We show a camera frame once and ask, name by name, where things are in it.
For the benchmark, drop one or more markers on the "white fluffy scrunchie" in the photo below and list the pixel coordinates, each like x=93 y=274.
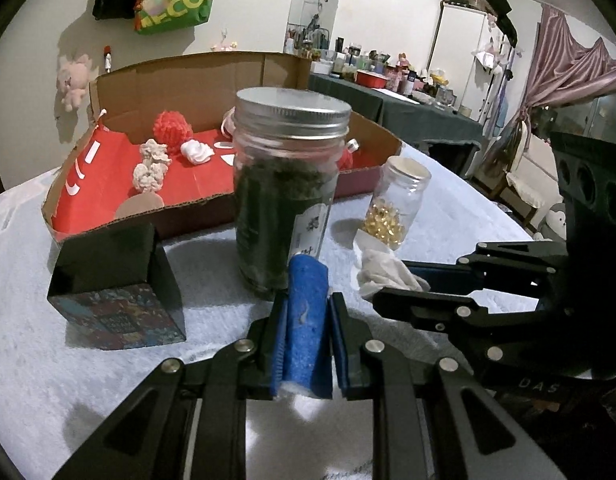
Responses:
x=197 y=152

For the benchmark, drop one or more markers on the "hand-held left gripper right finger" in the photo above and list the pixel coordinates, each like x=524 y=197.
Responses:
x=338 y=350

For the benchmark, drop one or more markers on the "red tassel ornament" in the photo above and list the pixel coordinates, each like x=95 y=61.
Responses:
x=345 y=160

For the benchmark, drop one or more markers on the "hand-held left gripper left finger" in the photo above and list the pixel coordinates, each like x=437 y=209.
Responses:
x=279 y=360

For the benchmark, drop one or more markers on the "black cloth bag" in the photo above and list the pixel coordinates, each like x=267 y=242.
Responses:
x=495 y=2

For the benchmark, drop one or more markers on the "blue sponge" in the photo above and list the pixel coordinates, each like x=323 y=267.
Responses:
x=305 y=320

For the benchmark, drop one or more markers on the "white cloth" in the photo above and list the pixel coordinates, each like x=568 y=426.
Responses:
x=382 y=270

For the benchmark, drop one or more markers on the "chair with cream cushion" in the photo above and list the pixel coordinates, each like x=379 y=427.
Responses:
x=525 y=180

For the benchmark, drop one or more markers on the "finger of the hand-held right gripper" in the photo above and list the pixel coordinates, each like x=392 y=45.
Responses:
x=417 y=305
x=437 y=272

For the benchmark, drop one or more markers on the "small jar of gold capsules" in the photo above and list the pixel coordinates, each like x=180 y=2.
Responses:
x=392 y=205

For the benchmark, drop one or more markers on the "red mesh bath pouf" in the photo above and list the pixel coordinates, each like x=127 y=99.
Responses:
x=173 y=130

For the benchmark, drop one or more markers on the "pink plush toy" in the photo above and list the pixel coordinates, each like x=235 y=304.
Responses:
x=70 y=82

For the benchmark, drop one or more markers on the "black colourful printed box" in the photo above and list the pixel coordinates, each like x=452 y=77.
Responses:
x=118 y=295

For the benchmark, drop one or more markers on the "cardboard box with red lining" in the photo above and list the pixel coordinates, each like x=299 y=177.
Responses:
x=188 y=75

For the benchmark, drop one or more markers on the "side table with dark cloth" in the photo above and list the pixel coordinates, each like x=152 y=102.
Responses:
x=402 y=115

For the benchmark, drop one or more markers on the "white wardrobe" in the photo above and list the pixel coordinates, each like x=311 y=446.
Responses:
x=467 y=60

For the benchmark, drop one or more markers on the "glass jar of green leaves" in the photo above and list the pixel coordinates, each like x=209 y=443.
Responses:
x=283 y=200

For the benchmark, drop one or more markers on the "pink curtain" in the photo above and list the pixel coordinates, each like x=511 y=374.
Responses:
x=562 y=70

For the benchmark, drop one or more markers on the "grey white plush toy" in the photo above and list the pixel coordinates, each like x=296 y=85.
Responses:
x=555 y=220

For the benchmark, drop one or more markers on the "cream crochet scrunchie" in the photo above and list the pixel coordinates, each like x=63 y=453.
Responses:
x=150 y=165

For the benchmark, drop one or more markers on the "wall mirror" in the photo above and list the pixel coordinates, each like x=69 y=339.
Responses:
x=315 y=10

